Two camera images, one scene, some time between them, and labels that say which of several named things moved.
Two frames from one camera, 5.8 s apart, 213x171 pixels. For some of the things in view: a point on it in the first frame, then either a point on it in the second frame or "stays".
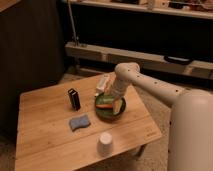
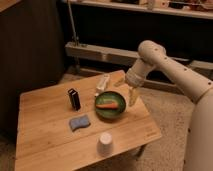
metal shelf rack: (170, 35) stays
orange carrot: (106, 106) stays
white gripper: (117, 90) → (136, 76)
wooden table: (60, 129) stays
